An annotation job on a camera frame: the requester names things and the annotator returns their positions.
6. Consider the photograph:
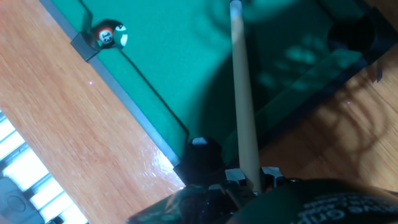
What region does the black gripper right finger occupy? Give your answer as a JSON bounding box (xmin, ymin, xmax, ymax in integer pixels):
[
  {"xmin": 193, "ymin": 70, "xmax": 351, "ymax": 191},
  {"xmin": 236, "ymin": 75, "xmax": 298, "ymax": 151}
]
[{"xmin": 261, "ymin": 167, "xmax": 287, "ymax": 192}]

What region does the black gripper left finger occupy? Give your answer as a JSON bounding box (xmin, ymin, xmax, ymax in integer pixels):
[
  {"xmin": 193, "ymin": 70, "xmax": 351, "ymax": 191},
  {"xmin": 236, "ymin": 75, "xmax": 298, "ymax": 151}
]
[{"xmin": 218, "ymin": 167, "xmax": 254, "ymax": 207}]

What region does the wooden pool cue black butt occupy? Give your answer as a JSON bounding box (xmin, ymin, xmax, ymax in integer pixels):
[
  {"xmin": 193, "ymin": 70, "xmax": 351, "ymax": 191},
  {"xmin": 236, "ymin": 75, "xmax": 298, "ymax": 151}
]
[{"xmin": 229, "ymin": 0, "xmax": 262, "ymax": 194}]

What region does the mini green felt pool table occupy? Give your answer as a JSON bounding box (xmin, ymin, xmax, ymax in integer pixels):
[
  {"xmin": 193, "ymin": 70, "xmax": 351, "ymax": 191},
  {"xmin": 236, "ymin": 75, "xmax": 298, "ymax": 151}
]
[{"xmin": 39, "ymin": 0, "xmax": 398, "ymax": 187}]

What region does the orange striped thirteen pool ball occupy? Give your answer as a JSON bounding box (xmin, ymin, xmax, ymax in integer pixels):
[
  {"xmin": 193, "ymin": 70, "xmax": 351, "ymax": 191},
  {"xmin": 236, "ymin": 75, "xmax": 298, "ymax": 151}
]
[{"xmin": 91, "ymin": 26, "xmax": 115, "ymax": 47}]

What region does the glossy orange wooden board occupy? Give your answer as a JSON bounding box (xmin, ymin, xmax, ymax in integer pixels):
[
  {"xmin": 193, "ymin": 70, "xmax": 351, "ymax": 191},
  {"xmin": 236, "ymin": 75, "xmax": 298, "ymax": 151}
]
[{"xmin": 0, "ymin": 0, "xmax": 398, "ymax": 224}]

